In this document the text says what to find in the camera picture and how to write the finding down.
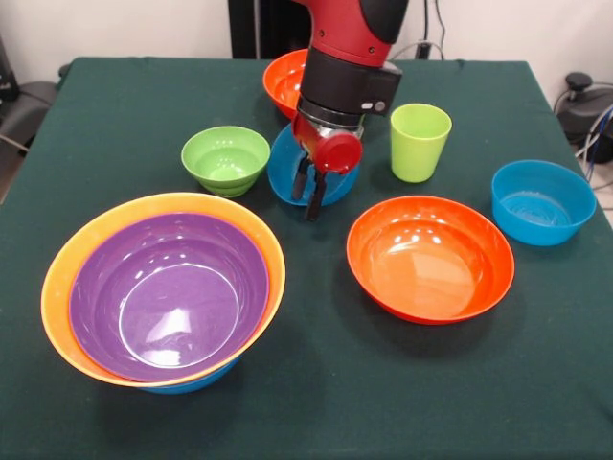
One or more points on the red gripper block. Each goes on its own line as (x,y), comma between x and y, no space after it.
(335,153)

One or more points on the small blue plastic bowl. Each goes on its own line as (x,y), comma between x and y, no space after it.
(282,167)
(541,211)

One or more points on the green plastic bowl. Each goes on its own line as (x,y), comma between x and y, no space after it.
(225,158)

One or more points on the red plastic bowl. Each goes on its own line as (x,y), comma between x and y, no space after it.
(431,273)
(285,81)

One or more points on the green plastic cup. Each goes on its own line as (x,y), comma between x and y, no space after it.
(419,148)

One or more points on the purple plastic bowl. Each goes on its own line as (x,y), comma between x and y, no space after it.
(167,297)

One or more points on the medium blue plastic bowl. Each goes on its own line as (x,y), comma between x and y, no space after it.
(191,383)

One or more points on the large orange plastic bowl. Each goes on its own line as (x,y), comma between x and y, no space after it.
(62,287)

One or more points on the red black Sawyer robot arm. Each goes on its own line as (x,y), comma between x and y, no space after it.
(349,72)

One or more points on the dark green tablecloth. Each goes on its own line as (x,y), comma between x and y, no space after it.
(431,383)

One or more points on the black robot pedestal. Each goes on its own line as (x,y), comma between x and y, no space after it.
(268,29)

